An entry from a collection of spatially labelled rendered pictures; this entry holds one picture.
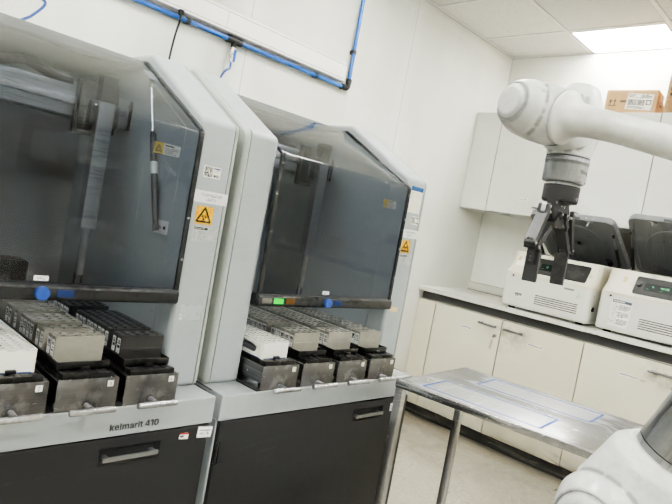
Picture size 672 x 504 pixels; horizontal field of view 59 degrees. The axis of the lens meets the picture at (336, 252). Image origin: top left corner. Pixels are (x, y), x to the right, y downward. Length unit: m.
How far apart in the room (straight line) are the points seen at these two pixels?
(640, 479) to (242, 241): 1.10
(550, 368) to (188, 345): 2.56
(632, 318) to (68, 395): 2.91
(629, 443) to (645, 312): 2.55
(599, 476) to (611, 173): 3.11
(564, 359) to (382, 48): 2.11
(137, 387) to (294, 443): 0.59
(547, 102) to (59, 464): 1.24
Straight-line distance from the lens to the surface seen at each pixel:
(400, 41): 3.83
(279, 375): 1.73
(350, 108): 3.48
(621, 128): 1.17
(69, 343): 1.46
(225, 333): 1.68
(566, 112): 1.19
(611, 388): 3.63
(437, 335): 4.13
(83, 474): 1.51
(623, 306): 3.60
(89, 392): 1.43
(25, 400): 1.38
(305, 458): 1.93
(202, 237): 1.57
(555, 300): 3.73
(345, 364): 1.91
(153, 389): 1.50
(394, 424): 1.78
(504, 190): 4.28
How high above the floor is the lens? 1.24
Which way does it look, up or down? 3 degrees down
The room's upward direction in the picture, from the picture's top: 10 degrees clockwise
